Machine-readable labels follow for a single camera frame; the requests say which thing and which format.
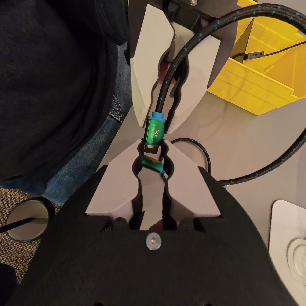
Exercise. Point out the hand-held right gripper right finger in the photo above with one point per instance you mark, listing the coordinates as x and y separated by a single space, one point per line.
191 191

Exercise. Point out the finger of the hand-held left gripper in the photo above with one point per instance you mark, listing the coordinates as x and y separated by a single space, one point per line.
145 59
200 71

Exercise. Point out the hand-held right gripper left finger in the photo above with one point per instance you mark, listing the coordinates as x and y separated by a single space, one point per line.
112 191

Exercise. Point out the yellow plastic bin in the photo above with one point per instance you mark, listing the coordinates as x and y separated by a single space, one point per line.
251 88

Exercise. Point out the person's blue jeans leg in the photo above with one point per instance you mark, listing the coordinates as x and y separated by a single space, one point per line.
79 167

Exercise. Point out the black-rimmed round base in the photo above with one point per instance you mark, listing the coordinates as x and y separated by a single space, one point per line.
28 208

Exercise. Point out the white monitor stand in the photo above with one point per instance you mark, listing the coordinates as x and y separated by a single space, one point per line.
282 227

